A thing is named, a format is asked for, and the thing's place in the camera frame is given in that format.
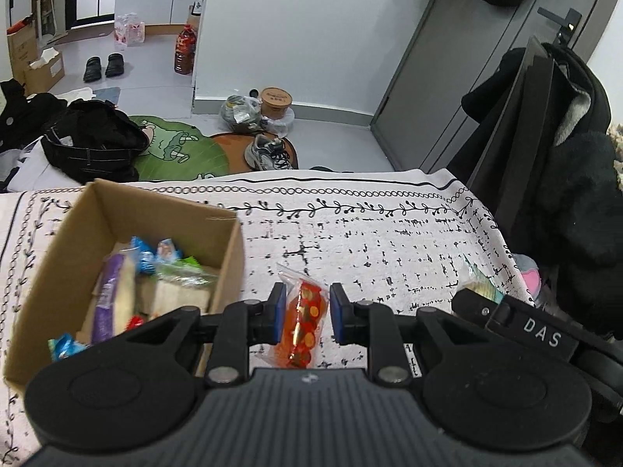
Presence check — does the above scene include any green cookie snack packet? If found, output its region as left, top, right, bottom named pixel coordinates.
left=457, top=255, right=505, bottom=304

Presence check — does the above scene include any orange candy snack packet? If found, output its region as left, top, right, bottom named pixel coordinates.
left=259, top=265, right=328, bottom=369

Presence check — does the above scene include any purple wafer snack pack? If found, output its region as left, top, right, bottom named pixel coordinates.
left=91, top=249, right=136, bottom=344

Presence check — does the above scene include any pink grey plush toy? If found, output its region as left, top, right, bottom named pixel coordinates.
left=513, top=254, right=542, bottom=302

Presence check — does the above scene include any clear wrapped cracker pack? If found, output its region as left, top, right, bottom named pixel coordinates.
left=147, top=260, right=218, bottom=320

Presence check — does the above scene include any blue snack packet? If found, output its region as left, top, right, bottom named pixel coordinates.
left=130, top=236, right=183, bottom=275

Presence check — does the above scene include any white patterned table cloth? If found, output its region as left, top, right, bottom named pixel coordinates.
left=1, top=171, right=529, bottom=466

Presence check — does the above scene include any black coat on rack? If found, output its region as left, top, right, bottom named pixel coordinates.
left=448, top=43, right=622, bottom=339

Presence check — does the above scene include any grey sneaker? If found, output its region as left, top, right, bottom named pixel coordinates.
left=244, top=134, right=292, bottom=171

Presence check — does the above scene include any green dinosaur floor mat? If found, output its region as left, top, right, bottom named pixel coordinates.
left=130, top=115, right=229, bottom=181

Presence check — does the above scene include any clear plastic bag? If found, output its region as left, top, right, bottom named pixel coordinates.
left=220, top=95, right=262, bottom=134

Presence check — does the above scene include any black clothes pile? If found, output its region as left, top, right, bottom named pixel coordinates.
left=40, top=99, right=149, bottom=184

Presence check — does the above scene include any brown lidded cup container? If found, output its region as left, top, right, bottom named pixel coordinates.
left=260, top=86, right=292, bottom=119

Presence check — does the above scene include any grey door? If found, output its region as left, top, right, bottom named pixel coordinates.
left=371, top=0, right=618, bottom=172

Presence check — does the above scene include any right black slipper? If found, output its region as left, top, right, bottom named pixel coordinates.
left=104, top=53, right=125, bottom=78

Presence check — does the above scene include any black slipper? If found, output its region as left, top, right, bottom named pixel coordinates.
left=104, top=53, right=125, bottom=78
left=83, top=56, right=102, bottom=83

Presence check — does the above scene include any left black slipper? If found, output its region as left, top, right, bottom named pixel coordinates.
left=83, top=56, right=102, bottom=83

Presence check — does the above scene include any red oil bottle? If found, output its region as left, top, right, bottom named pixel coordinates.
left=174, top=24, right=196, bottom=75

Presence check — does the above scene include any small cardboard box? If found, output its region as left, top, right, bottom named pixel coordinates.
left=25, top=47, right=64, bottom=94

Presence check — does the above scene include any water bottle pack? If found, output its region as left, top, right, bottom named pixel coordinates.
left=114, top=13, right=146, bottom=49

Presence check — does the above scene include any black door handle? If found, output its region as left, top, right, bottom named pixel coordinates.
left=537, top=7, right=582, bottom=47

